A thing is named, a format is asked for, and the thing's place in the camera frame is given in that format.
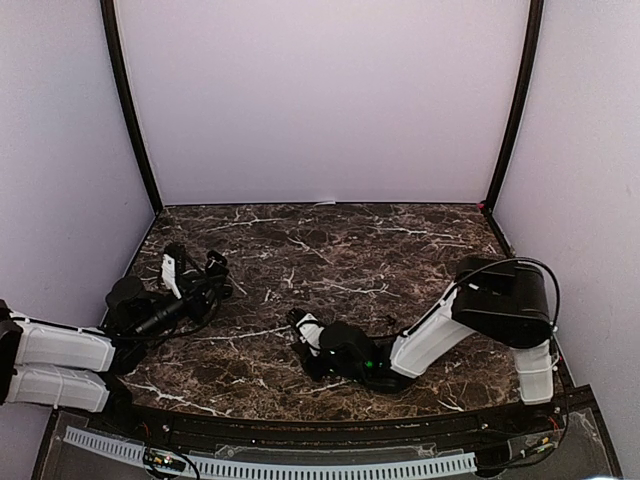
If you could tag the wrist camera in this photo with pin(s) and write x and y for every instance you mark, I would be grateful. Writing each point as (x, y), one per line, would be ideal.
(309, 330)
(169, 275)

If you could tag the black front frame rail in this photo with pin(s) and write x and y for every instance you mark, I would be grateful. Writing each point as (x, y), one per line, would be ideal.
(452, 407)

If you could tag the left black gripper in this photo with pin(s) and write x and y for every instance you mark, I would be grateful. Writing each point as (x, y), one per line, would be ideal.
(193, 294)

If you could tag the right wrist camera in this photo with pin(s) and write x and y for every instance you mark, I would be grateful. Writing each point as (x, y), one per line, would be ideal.
(309, 330)

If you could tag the white slotted cable duct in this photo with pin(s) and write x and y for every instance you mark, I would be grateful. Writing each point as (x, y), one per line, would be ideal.
(167, 463)

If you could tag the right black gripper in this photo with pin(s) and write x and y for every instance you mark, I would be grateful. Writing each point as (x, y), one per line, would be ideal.
(315, 373)

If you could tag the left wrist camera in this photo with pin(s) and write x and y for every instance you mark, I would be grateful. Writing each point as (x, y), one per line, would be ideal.
(169, 275)

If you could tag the black frame post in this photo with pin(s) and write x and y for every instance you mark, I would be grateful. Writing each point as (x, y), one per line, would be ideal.
(123, 88)
(525, 71)

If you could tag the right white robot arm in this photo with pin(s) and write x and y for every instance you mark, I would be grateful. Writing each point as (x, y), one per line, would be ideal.
(504, 300)

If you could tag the right black frame post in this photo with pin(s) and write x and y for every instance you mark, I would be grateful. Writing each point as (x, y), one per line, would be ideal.
(525, 71)

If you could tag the black charging case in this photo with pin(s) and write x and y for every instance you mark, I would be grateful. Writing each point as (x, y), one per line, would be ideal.
(216, 265)

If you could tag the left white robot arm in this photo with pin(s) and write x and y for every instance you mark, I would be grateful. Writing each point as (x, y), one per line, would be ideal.
(64, 366)

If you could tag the left black frame post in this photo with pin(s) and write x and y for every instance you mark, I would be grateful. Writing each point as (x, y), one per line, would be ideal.
(123, 88)

